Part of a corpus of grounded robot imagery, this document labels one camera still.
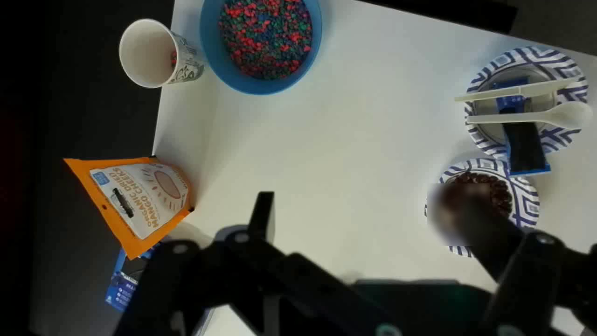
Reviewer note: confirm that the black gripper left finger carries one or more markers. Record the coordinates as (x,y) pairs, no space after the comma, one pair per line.
(206,280)

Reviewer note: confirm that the blue cardboard box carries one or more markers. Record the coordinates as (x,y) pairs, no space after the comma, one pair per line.
(122,282)

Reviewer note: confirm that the white plastic knife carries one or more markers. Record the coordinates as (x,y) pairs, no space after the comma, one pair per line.
(529,90)

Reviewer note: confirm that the blue bowl colourful beads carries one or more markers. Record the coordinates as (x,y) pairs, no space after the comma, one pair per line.
(268,38)

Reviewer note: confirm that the white paper cup with candies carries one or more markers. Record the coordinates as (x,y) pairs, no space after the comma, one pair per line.
(147,53)

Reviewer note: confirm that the orange snack pouch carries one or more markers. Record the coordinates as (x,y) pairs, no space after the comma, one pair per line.
(143,198)

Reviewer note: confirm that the blue and black block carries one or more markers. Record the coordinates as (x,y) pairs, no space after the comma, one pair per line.
(525,150)

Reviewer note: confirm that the patterned paper bowl brown contents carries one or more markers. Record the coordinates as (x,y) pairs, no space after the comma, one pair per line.
(479,187)

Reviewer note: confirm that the blue patterned paper plate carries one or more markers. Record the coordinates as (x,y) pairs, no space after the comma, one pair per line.
(561,66)

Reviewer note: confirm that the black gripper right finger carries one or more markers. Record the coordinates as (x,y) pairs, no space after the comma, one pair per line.
(535,280)

